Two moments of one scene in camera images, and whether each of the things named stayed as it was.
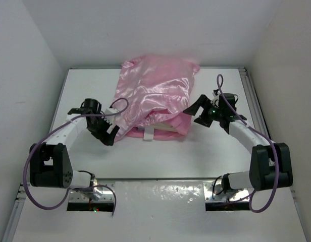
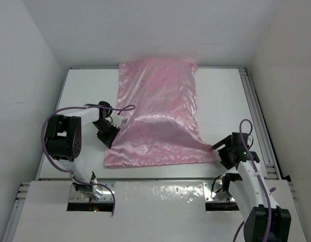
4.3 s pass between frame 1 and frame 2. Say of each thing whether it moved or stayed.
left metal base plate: stayed
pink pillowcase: moved
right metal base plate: stayed
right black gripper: moved
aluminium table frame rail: stayed
